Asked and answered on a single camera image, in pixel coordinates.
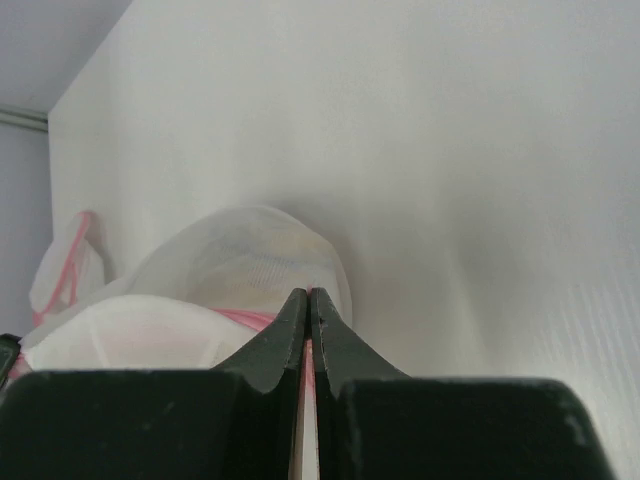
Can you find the white mesh laundry bag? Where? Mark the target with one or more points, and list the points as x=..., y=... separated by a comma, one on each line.
x=70, y=271
x=195, y=300

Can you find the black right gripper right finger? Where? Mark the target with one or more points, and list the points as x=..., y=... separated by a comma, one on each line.
x=376, y=422

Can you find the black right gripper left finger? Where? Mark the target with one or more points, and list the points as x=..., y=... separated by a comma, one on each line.
x=235, y=421

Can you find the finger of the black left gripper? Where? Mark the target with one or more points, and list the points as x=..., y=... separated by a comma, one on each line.
x=10, y=358

